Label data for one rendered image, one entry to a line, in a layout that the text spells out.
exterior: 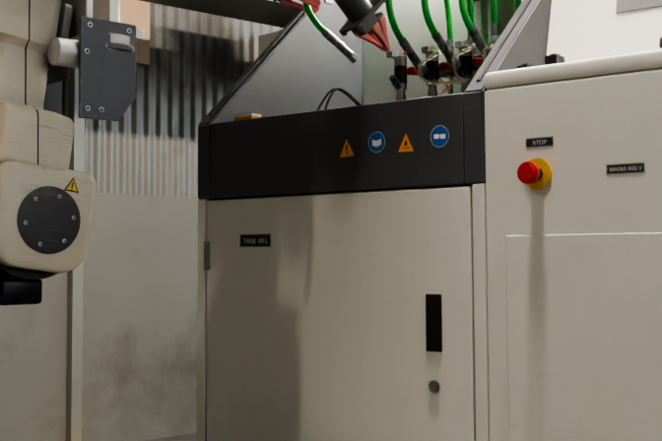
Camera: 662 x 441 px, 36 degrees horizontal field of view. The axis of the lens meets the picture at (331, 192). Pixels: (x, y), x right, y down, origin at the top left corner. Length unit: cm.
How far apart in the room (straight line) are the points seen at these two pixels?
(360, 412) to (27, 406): 191
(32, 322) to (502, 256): 220
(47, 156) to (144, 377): 230
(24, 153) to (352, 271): 65
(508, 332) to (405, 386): 23
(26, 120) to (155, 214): 226
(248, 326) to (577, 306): 72
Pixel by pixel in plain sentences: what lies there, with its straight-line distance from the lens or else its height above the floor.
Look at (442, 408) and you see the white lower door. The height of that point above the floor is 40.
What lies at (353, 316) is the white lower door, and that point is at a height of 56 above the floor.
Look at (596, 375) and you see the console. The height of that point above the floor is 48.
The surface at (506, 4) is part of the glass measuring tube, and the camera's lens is 239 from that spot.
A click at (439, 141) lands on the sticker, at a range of 180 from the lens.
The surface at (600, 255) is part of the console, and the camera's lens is 164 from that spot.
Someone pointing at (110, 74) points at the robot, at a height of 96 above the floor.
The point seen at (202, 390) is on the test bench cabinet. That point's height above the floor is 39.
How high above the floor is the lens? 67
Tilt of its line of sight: 4 degrees up
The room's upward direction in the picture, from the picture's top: straight up
